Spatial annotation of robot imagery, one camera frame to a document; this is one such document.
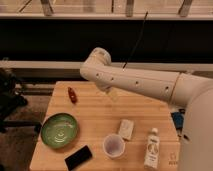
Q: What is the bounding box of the black hanging cable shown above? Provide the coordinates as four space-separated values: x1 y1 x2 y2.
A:
122 10 150 70

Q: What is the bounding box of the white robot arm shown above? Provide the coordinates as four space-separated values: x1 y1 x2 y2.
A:
80 47 213 171

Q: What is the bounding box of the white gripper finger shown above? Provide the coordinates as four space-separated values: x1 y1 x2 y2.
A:
109 89 118 101

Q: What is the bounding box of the red pepper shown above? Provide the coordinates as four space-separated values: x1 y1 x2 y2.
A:
68 87 77 104

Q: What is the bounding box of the blue electrical box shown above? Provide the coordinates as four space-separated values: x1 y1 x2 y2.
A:
171 109 185 129

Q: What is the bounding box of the white plastic bottle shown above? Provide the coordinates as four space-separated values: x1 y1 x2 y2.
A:
144 128 160 171

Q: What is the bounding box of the white sponge block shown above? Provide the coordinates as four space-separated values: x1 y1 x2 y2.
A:
118 119 134 140

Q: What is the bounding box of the clear plastic cup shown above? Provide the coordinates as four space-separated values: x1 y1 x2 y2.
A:
103 134 125 159

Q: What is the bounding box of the green plate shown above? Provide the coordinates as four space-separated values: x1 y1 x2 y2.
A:
41 113 78 149

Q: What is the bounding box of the black chair base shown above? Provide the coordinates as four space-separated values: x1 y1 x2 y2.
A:
0 69 41 133

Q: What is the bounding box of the black smartphone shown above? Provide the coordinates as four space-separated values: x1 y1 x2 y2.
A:
65 145 92 171

